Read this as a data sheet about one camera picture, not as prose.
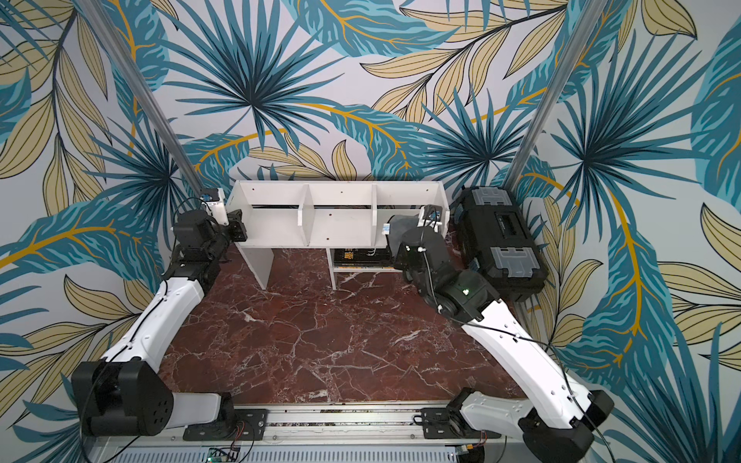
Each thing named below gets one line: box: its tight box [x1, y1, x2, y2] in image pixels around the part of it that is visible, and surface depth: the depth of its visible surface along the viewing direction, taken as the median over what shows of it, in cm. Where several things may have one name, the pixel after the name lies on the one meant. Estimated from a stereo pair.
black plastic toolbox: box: [454, 186, 549, 301], surface depth 95 cm
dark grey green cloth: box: [385, 213, 420, 259], surface depth 68 cm
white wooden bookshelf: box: [225, 179, 452, 291], surface depth 83 cm
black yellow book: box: [333, 247, 394, 268], surface depth 92 cm
